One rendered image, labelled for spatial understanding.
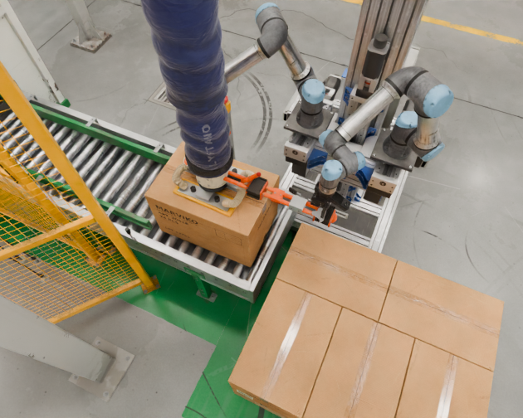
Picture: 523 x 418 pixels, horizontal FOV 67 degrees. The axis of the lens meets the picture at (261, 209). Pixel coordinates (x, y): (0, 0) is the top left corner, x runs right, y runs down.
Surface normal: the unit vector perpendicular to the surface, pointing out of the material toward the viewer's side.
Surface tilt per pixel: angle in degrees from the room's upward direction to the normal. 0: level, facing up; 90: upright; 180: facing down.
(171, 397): 0
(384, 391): 0
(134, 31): 0
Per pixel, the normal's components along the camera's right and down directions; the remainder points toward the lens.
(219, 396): 0.00, -0.51
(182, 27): 0.21, 0.79
